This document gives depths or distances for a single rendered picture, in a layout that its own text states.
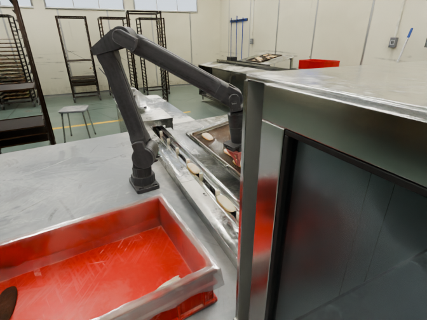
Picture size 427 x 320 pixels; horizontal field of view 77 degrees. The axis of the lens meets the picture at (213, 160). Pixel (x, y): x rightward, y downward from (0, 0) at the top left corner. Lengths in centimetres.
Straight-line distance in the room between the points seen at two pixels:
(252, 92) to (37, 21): 786
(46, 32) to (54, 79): 108
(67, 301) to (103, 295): 7
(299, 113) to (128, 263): 63
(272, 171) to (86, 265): 63
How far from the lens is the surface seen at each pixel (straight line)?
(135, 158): 96
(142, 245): 78
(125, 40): 88
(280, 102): 18
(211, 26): 883
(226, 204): 84
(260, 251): 25
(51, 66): 804
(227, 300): 64
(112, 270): 73
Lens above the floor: 133
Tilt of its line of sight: 25 degrees down
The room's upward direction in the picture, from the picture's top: 1 degrees counter-clockwise
